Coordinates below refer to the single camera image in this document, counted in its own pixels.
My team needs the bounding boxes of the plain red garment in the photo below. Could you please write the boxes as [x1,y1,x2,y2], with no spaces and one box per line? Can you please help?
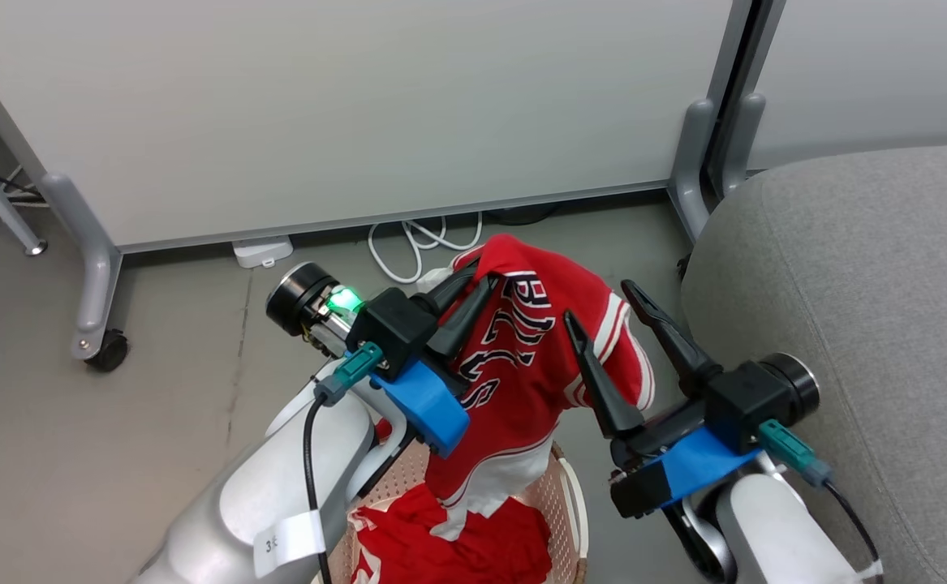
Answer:
[350,482,557,584]

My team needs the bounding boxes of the black cable with teal plug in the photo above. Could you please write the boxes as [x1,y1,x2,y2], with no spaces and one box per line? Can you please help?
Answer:
[757,419,885,582]
[301,341,385,584]

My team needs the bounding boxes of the red white basketball jersey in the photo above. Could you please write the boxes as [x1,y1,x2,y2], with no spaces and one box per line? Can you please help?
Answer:
[415,233,657,543]

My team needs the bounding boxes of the wide white partition panel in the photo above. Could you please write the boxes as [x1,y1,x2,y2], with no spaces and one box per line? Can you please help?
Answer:
[0,0,754,254]

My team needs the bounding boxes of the grey fabric sofa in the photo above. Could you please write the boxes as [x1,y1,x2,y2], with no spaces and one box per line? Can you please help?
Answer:
[679,143,947,584]

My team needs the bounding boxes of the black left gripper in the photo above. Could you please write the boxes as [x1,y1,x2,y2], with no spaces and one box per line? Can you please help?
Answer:
[325,263,499,384]

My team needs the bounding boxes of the grey partition foot with caster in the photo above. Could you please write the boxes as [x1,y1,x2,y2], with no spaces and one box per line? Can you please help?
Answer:
[38,170,130,374]

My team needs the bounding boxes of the white paper label tag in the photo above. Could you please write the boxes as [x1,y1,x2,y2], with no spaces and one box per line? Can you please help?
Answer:
[252,509,328,580]

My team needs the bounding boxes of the white coiled cable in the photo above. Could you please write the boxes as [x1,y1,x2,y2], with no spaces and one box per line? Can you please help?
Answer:
[367,211,484,286]

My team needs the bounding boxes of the narrow white partition panel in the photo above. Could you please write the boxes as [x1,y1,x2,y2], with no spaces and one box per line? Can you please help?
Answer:
[745,0,947,173]

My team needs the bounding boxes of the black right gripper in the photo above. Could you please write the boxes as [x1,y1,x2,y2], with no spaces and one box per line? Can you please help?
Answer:
[562,279,792,471]

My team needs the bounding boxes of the pink perforated laundry basket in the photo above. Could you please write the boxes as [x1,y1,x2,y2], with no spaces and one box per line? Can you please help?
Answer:
[311,436,591,584]

